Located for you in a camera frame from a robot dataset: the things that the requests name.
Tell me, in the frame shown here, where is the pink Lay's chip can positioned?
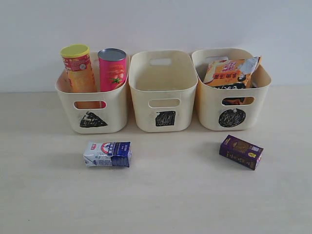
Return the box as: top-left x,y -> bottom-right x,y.
97,48 -> 129,108

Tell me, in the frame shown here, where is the orange noodle bag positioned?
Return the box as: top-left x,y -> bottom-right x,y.
203,57 -> 261,90

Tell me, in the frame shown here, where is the yellow Lay's chip can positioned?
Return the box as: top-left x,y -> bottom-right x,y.
60,44 -> 97,93

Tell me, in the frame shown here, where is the cream bin square mark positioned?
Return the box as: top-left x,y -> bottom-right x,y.
129,50 -> 198,132

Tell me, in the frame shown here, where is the cream bin triangle mark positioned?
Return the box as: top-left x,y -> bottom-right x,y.
56,52 -> 130,134

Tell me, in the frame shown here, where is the blue white milk carton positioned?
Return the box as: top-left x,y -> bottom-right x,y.
83,142 -> 132,167

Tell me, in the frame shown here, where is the cream bin circle mark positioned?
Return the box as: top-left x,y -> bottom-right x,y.
191,48 -> 271,131

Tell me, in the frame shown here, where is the purple carton box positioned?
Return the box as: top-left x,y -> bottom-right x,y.
219,135 -> 264,171

